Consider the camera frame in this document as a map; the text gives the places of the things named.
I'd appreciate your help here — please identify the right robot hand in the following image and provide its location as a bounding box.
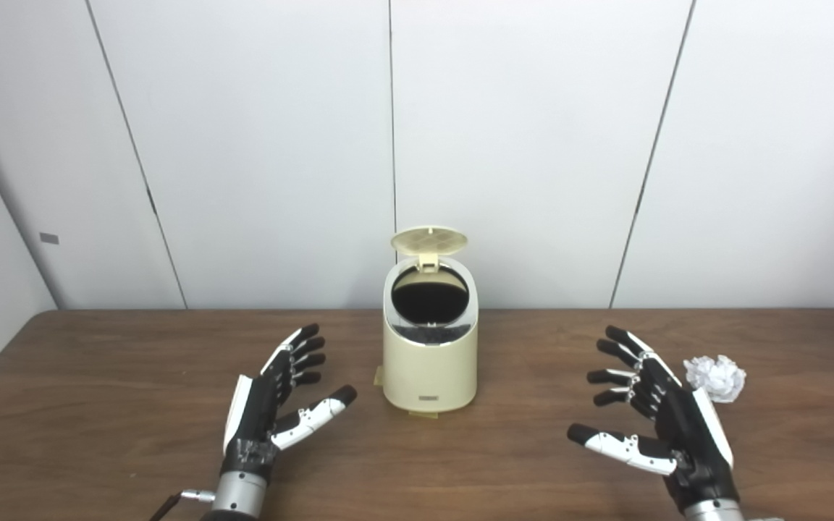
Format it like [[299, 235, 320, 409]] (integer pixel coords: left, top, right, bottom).
[[568, 326, 740, 507]]

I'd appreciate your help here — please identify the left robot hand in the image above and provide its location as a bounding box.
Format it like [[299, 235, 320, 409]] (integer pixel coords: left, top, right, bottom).
[[222, 323, 358, 475]]

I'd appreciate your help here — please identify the white paper ball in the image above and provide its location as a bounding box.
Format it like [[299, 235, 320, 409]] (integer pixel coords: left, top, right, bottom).
[[683, 355, 747, 404]]

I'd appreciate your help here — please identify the cream-colored bin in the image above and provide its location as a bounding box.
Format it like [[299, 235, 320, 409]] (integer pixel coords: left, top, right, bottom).
[[382, 257, 479, 414]]

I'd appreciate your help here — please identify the cream round bin lid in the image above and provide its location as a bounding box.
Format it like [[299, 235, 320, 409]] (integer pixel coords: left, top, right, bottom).
[[391, 226, 469, 272]]

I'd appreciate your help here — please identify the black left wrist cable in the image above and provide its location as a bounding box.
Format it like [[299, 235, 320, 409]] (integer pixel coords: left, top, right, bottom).
[[149, 490, 216, 521]]

